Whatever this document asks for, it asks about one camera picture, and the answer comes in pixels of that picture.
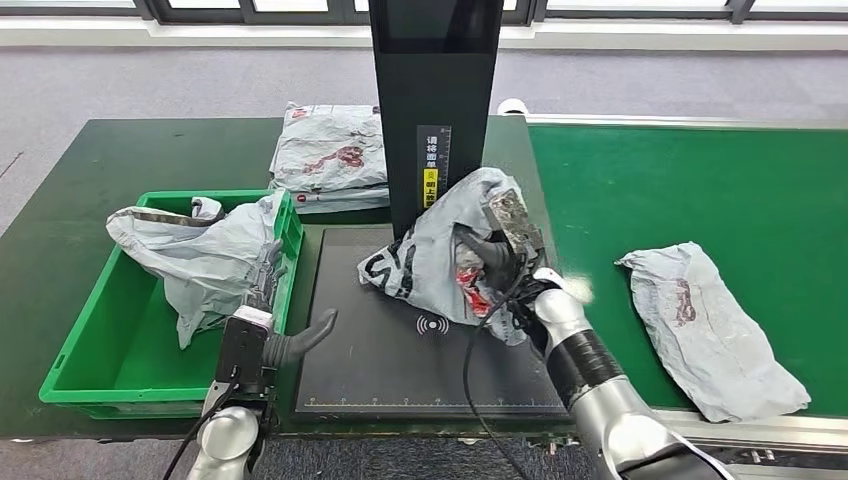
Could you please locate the green plastic crate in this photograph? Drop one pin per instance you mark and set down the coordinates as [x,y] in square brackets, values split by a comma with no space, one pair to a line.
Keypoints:
[126,351]

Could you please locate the black right camera bracket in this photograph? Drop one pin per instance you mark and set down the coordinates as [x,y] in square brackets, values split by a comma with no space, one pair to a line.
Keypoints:
[530,291]

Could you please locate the grey parcel with red print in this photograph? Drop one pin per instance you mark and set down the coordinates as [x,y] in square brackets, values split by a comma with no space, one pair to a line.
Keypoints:
[328,149]

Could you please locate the aluminium conveyor frame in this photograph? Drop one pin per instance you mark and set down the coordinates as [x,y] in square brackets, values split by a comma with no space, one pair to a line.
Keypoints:
[729,430]

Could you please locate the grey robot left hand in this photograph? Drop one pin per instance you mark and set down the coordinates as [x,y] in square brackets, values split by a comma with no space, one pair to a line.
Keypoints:
[265,278]

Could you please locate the white window sill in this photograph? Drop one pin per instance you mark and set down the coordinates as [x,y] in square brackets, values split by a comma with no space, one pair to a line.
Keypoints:
[199,33]

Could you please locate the parcel small dark print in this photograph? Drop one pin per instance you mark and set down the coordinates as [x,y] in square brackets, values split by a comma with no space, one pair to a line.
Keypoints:
[709,331]

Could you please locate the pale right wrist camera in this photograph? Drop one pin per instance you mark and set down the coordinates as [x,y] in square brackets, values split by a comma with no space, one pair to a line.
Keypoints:
[513,218]

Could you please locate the black inbound scanner machine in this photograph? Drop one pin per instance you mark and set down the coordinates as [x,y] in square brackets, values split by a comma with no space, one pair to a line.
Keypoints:
[430,99]

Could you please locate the black machine display screen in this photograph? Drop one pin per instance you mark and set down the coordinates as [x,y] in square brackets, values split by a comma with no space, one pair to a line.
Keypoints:
[434,25]

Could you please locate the white conveyor roller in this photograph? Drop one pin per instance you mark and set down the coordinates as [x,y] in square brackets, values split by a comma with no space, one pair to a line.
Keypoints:
[512,106]

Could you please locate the grey poly parcel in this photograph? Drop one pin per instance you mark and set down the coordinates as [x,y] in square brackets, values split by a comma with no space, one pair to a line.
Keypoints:
[205,258]

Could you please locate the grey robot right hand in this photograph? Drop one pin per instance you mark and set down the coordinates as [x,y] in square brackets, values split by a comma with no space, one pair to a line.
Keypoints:
[497,265]

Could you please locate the green conveyor belt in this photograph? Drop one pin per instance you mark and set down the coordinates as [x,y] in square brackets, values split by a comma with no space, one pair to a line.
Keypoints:
[696,185]

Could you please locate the dark green table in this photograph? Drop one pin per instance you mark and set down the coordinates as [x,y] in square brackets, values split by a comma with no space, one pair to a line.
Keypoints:
[79,166]

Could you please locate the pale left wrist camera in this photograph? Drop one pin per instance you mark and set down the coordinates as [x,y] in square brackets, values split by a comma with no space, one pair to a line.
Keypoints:
[253,318]

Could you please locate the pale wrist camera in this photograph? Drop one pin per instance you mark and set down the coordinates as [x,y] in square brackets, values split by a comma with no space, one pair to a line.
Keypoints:
[513,218]
[253,318]

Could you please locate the parcel large red print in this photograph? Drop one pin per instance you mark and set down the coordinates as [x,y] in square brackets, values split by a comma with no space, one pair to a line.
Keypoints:
[430,258]

